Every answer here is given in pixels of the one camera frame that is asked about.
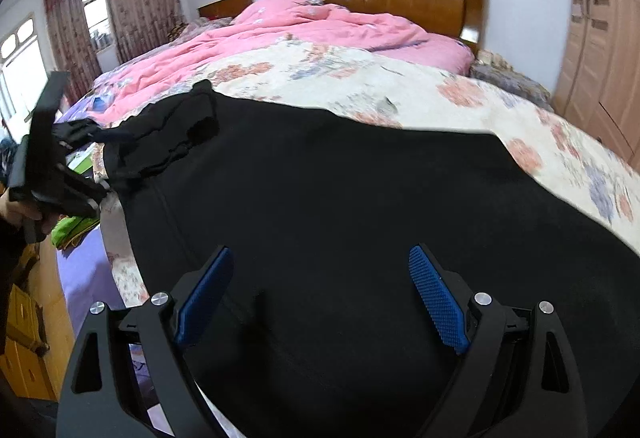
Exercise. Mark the person's left hand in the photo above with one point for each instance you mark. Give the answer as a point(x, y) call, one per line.
point(15, 210)

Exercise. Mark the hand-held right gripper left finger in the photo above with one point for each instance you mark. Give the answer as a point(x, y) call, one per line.
point(207, 290)

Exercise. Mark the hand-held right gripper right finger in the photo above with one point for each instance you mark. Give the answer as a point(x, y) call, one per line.
point(437, 298)

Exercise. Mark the green cloth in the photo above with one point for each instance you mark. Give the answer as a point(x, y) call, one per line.
point(72, 230)

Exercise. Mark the purple bed sheet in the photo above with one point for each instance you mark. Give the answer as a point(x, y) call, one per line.
point(80, 278)

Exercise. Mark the light wooden wardrobe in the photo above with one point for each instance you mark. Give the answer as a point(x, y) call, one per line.
point(600, 43)

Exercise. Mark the pink quilt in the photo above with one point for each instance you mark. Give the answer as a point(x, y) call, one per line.
point(225, 48)

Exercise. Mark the yellow wooden cabinet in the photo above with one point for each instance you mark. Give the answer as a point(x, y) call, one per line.
point(35, 348)

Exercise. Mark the window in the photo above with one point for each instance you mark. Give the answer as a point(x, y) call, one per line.
point(95, 3)

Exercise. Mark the cream floral blanket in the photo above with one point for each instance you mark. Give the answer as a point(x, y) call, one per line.
point(350, 78)

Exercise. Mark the black pants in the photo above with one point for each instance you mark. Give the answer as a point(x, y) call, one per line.
point(325, 218)

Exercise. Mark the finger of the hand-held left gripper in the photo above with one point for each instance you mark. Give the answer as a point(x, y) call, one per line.
point(80, 193)
point(75, 132)

